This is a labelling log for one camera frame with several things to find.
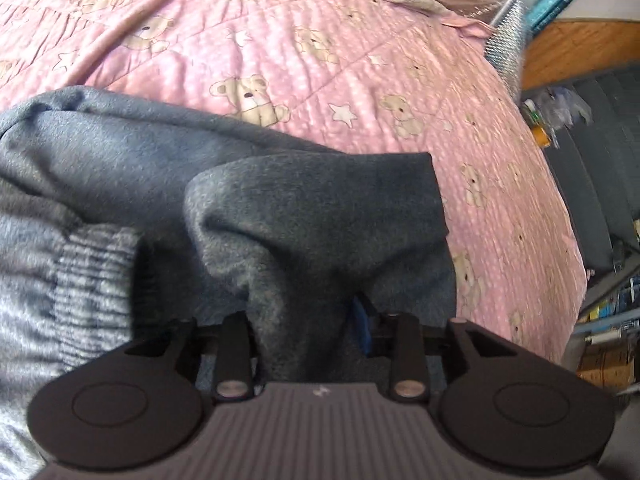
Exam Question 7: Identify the cardboard box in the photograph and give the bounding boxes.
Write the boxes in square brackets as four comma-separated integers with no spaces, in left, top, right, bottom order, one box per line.
[576,344,637,390]

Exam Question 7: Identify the dark grey sofa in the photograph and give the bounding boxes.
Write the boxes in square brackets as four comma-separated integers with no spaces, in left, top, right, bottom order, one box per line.
[522,62,640,276]

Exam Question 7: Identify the grey pants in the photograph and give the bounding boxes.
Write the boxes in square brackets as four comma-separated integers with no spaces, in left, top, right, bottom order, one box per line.
[0,85,458,480]

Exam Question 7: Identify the clear plastic bags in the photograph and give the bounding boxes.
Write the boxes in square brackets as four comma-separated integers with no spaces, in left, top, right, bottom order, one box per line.
[522,85,593,150]

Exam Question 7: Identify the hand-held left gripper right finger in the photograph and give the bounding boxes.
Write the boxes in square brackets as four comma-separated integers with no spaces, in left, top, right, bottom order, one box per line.
[352,294,516,404]

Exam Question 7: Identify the wooden board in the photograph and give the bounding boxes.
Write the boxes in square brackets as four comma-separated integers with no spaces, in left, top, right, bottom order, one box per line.
[522,19,640,92]

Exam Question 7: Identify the pink bear-print blanket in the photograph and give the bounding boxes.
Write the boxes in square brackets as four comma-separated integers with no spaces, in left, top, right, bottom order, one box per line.
[0,0,588,366]

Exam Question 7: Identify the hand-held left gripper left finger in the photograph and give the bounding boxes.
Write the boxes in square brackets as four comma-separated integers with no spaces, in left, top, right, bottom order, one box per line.
[122,312,256,404]

